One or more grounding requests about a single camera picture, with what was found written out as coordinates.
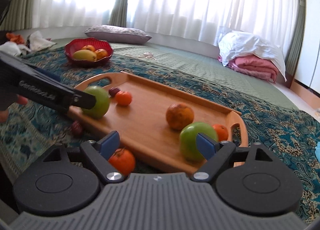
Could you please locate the small tangerine on tray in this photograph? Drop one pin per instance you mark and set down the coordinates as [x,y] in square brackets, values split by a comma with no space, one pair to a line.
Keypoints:
[123,98]

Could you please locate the orange cloth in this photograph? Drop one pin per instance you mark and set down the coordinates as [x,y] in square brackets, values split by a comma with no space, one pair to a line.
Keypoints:
[18,39]

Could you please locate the orange tangerine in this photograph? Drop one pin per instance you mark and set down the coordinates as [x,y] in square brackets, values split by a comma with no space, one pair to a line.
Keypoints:
[123,160]

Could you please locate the yellow mango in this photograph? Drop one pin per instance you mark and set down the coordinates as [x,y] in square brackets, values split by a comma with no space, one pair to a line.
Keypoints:
[85,55]

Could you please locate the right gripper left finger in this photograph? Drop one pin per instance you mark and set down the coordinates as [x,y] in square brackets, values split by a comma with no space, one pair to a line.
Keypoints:
[95,156]

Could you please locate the light blue cloth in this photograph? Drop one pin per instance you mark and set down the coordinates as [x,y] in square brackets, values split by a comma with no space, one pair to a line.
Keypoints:
[317,151]

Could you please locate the white pillow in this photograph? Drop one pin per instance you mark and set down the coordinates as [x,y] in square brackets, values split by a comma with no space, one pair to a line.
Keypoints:
[236,44]

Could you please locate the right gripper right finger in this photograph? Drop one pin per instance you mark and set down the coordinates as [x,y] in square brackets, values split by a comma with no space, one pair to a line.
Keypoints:
[217,156]

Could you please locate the dark red date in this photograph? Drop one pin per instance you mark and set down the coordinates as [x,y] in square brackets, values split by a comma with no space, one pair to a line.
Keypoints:
[76,129]
[113,91]

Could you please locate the orange fruit in bowl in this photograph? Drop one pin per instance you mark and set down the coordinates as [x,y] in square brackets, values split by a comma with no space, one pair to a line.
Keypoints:
[89,47]

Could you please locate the white cloth pile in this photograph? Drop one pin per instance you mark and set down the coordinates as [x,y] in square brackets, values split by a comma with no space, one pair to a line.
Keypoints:
[35,42]

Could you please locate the large green apple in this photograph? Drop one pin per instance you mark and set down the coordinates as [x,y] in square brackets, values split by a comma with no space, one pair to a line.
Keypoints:
[102,102]

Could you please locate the green curtain right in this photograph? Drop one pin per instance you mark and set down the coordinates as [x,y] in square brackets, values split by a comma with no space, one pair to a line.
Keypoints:
[293,53]

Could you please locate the green curtain middle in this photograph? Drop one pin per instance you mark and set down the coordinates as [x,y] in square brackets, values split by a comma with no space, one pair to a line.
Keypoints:
[119,14]

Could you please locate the wooden serving tray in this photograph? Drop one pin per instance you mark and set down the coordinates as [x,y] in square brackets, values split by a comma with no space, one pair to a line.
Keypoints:
[142,126]

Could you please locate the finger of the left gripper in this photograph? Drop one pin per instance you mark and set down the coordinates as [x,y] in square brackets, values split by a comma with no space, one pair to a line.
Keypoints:
[83,99]

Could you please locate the teal paisley blanket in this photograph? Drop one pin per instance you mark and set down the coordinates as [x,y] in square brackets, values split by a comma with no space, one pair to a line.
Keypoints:
[291,134]

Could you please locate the green quilted mat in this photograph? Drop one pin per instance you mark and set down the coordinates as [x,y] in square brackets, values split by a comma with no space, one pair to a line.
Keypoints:
[193,73]

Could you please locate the pink folded blanket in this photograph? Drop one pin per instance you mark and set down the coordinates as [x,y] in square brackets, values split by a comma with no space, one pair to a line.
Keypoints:
[256,67]

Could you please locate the large brownish orange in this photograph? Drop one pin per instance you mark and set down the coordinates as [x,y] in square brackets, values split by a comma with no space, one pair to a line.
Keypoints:
[179,115]

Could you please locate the reddish fruit in bowl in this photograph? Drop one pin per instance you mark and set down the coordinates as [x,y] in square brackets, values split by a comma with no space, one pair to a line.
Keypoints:
[101,53]

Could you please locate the grey floral pillow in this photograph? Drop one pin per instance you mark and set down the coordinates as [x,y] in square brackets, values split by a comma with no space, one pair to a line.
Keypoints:
[115,34]

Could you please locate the tangerine with stem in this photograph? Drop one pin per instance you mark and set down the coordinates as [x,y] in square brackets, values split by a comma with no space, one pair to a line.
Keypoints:
[221,131]

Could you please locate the red fruit bowl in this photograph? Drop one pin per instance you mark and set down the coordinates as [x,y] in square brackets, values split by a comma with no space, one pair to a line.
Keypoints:
[77,44]

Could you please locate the left hand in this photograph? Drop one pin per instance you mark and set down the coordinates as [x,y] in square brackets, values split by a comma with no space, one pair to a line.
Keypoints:
[4,114]

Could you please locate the white sheer curtain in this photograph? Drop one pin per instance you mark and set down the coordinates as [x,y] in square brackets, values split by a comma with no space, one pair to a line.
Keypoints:
[198,20]

